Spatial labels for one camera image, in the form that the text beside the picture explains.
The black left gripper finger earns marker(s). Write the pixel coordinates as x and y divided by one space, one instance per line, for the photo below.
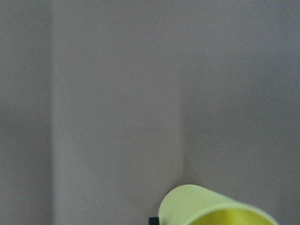
154 221

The yellow plastic cup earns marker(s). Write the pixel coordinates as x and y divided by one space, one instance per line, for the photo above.
194 205

